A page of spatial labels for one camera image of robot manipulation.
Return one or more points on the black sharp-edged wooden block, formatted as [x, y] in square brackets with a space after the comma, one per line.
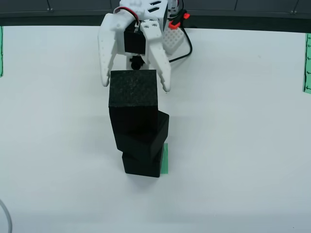
[133, 92]

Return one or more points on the black rounded plastic block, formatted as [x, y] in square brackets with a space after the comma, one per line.
[141, 165]
[155, 136]

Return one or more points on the white perforated plate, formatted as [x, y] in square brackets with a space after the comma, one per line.
[173, 40]

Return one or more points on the red and black clamp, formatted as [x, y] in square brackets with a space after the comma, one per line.
[178, 20]

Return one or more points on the green striped square marker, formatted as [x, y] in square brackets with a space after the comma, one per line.
[165, 160]

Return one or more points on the green strip with black arrows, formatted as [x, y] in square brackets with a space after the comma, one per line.
[307, 63]
[1, 51]

